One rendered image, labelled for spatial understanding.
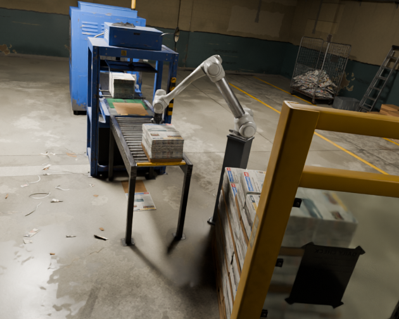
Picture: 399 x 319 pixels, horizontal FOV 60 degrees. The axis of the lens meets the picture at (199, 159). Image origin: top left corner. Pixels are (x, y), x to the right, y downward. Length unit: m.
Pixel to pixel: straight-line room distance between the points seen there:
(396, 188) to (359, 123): 0.28
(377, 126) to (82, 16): 5.52
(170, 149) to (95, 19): 3.72
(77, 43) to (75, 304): 4.45
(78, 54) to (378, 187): 5.59
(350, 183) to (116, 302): 2.07
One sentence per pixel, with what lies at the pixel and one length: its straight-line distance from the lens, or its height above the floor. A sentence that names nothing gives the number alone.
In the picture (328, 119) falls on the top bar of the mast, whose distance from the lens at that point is 1.11.
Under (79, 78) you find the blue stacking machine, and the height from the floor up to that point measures 0.67.
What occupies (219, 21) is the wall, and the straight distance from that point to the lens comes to 12.45.
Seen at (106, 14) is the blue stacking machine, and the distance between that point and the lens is 6.28.
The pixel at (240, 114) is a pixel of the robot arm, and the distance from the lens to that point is 3.04.
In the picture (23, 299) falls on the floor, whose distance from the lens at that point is 2.95.
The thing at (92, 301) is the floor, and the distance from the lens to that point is 2.86.
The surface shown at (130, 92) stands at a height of 0.88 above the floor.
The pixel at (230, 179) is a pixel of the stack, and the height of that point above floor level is 0.83.
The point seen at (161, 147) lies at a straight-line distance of 2.93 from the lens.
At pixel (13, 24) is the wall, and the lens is 11.48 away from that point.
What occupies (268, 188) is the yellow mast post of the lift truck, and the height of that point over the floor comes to 1.57.
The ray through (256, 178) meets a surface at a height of 1.07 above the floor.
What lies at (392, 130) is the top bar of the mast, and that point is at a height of 1.82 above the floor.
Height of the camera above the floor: 2.08
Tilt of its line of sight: 24 degrees down
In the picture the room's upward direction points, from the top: 9 degrees clockwise
